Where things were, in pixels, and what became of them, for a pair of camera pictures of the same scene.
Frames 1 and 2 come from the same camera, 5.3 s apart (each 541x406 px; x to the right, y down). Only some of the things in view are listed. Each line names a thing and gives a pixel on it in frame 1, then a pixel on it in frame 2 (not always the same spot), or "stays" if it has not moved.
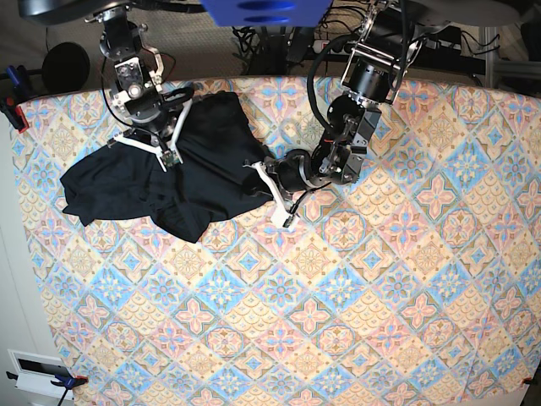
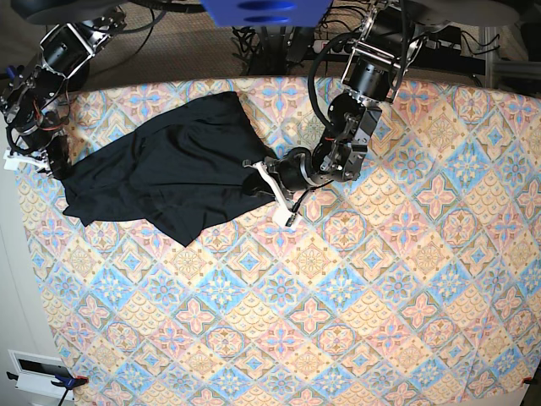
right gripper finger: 172,143 to 13,161
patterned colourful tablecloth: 416,283 stays
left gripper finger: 282,216 stays
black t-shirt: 213,173 stays
